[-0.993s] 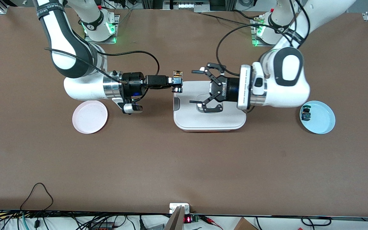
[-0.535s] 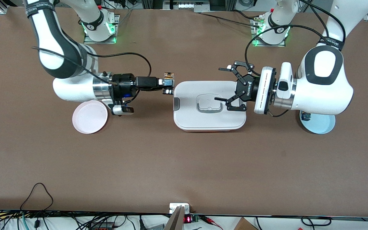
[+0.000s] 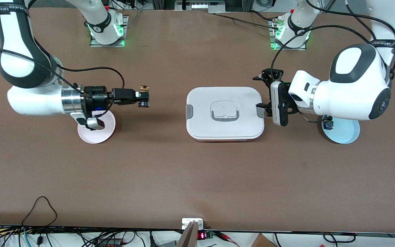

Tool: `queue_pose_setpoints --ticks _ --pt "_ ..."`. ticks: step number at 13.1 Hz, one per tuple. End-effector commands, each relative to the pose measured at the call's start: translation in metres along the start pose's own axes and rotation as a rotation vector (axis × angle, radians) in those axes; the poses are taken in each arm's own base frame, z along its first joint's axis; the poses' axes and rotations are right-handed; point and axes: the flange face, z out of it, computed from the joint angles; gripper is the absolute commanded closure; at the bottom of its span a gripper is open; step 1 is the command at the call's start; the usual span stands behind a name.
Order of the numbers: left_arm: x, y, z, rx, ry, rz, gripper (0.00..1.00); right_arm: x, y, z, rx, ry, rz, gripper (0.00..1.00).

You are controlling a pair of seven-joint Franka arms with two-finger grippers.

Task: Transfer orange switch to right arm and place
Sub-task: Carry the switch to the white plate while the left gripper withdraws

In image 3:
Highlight grey camera mounting post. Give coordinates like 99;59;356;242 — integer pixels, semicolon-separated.
177;218;205;247

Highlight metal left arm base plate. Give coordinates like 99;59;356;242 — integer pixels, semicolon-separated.
270;17;307;51

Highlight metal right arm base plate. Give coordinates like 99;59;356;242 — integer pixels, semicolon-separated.
89;15;129;47

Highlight black looped table cable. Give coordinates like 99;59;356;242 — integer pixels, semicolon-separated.
22;196;58;227

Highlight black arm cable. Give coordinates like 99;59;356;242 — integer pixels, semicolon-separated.
306;0;395;43
271;25;376;74
59;66;125;90
0;47;85;95

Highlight light blue round plate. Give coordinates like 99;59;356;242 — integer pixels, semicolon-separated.
322;118;360;144

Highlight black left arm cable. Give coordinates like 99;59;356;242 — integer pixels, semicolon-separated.
271;25;376;74
306;0;395;43

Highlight pink round plate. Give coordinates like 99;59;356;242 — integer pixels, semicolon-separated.
77;111;116;144

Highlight black cable to base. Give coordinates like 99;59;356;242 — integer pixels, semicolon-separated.
208;12;282;28

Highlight red test leads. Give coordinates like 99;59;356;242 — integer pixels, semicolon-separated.
215;231;240;247

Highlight brown cardboard box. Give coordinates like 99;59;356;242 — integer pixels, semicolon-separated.
251;233;277;247

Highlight black coiled cable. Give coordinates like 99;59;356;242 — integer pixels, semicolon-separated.
323;233;356;243

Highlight white lidded container grey latches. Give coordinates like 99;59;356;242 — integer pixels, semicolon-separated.
186;86;265;142

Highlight silver equipment with lights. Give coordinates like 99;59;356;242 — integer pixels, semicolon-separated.
175;0;226;13

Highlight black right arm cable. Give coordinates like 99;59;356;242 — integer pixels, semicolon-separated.
59;66;125;90
0;47;85;95

